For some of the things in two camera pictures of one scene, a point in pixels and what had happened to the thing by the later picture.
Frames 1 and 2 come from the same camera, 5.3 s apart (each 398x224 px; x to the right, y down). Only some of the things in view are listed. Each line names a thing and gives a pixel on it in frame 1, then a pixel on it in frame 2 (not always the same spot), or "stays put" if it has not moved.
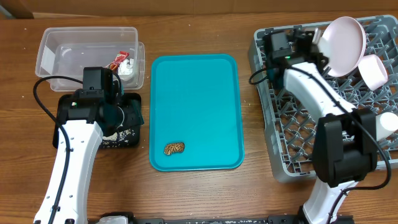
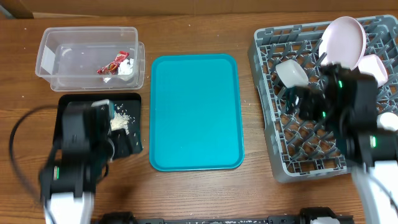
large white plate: [344, 43] stays put
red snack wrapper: [121, 56] stays put
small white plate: [372, 71] stays put
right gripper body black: [311, 43] to [304, 104]
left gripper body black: [129, 115] to [121, 142]
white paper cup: [386, 123] stays put
